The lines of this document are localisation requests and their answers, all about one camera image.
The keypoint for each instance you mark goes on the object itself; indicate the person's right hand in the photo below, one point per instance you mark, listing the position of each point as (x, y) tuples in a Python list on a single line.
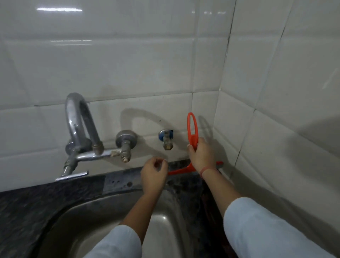
[(203, 159)]

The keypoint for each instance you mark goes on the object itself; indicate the person's left hand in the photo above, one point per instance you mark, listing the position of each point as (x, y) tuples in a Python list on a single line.
[(152, 178)]

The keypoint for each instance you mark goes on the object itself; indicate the person's left thumb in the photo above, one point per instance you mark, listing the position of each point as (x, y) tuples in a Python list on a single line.
[(164, 166)]

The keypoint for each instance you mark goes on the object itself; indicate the person's right thumb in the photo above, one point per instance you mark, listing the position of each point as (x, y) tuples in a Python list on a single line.
[(190, 150)]

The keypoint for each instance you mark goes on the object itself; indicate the orange plastic squeegee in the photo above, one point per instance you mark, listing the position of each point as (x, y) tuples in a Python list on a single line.
[(191, 127)]

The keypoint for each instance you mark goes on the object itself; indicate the person's left forearm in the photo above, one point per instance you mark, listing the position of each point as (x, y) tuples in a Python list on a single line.
[(138, 215)]

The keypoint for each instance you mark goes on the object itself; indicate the person's right forearm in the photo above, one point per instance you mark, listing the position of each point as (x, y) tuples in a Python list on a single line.
[(239, 212)]

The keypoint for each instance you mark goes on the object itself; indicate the small brass tap valve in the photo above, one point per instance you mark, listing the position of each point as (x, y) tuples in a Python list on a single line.
[(167, 139)]

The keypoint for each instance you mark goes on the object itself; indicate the stainless steel sink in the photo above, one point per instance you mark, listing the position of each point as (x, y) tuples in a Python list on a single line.
[(101, 226)]

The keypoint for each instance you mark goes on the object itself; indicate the chrome sink faucet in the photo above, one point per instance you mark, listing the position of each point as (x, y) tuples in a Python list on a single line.
[(79, 125)]

